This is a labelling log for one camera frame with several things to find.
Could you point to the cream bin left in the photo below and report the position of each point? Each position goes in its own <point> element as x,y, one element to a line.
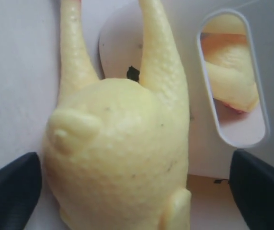
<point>215,129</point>

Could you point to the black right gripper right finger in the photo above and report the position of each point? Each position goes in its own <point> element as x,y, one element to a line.
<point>251,181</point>

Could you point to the headless yellow chicken body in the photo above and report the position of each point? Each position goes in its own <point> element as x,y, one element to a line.
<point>228,63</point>

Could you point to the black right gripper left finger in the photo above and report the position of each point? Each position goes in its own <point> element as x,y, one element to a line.
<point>20,189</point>

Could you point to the whole yellow rubber chicken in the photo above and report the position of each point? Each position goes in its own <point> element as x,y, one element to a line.
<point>116,150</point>

